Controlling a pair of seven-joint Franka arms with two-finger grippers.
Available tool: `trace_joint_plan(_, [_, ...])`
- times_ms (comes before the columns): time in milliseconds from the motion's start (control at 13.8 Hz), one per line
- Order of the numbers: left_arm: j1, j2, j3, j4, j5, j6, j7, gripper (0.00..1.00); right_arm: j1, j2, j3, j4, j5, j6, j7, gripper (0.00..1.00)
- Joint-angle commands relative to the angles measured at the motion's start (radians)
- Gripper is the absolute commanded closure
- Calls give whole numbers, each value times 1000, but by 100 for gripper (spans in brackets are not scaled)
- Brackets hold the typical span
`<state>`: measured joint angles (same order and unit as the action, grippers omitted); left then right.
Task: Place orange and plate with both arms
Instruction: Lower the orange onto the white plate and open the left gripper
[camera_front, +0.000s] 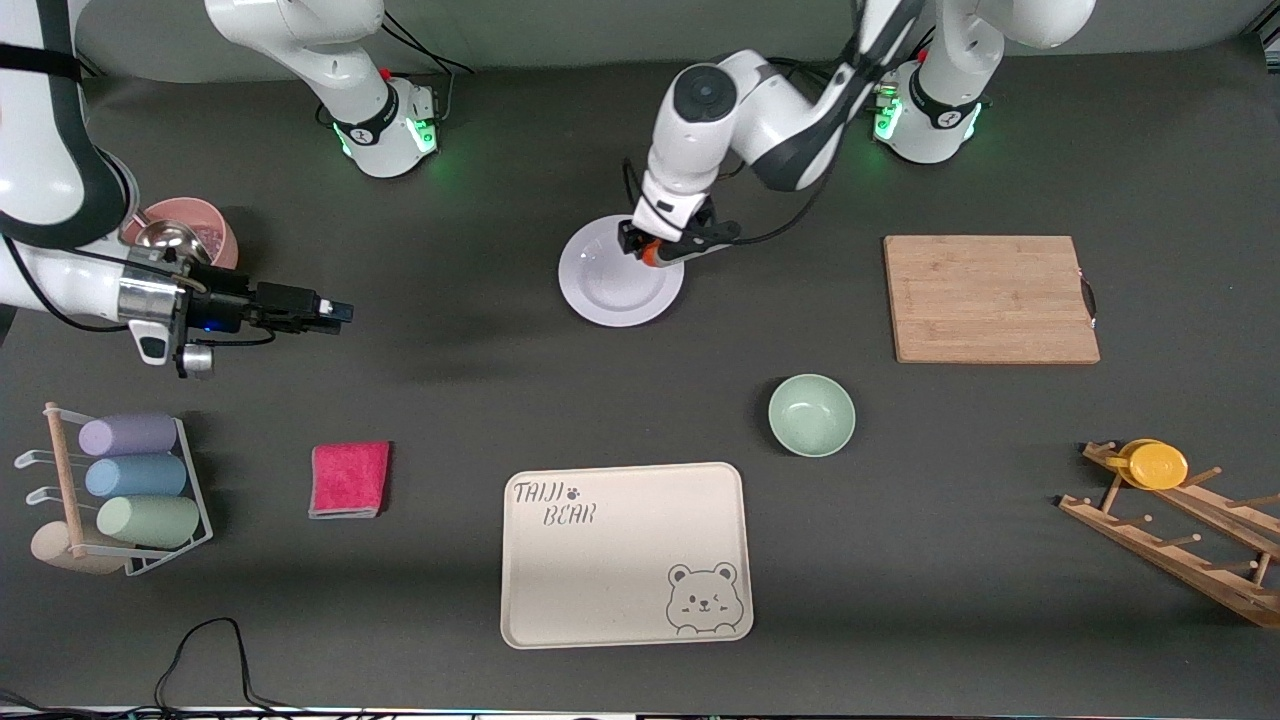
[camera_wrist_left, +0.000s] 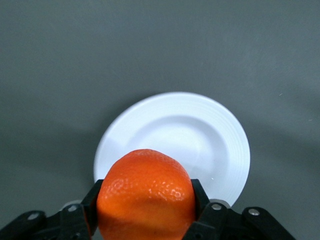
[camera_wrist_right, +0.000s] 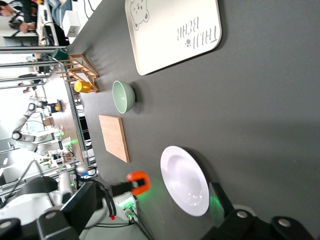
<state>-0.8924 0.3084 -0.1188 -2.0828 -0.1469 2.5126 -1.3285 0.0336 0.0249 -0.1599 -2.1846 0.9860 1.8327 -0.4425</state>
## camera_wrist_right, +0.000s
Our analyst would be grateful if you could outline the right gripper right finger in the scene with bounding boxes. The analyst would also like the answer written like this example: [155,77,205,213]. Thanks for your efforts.
[201,182,264,240]

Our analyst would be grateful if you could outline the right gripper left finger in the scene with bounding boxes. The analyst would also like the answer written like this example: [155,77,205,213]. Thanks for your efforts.
[36,181,99,240]

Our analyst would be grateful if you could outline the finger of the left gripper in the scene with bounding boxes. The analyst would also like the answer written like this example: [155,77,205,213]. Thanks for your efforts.
[109,177,148,198]

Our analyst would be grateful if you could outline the orange fruit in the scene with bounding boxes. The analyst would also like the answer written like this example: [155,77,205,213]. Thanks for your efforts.
[126,170,152,197]

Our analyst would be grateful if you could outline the white round plate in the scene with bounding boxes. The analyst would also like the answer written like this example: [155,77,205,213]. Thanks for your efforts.
[160,145,210,217]

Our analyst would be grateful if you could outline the grey metal knob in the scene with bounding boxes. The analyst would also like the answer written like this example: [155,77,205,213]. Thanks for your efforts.
[75,163,89,175]

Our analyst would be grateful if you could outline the wooden cutting board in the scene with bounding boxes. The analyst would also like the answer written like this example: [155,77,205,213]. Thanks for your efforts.
[98,114,131,164]

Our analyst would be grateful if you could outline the pale green bowl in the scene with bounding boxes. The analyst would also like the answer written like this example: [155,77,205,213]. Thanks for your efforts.
[112,80,137,115]

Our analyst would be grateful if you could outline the yellow cup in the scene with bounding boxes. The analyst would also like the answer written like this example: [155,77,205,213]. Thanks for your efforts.
[73,80,93,94]

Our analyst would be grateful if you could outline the wooden peg dish rack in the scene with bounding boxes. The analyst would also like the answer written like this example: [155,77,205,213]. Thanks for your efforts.
[56,53,99,94]

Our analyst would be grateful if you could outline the green box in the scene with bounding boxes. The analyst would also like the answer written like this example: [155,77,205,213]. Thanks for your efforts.
[51,48,69,61]

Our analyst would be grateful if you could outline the cream bear print tray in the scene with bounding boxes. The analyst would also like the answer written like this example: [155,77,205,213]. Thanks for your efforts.
[124,0,223,77]

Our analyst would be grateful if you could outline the white cardboard box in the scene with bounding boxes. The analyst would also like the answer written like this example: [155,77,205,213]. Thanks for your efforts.
[62,11,81,38]

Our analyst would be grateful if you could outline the person in striped shirt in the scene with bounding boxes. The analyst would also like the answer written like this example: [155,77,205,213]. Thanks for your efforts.
[0,1,39,34]

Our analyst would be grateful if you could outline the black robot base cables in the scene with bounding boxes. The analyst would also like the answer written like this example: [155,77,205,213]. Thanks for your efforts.
[84,211,154,240]

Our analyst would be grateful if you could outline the black floor cable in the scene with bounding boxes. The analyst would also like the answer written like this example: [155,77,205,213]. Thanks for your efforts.
[83,0,101,20]

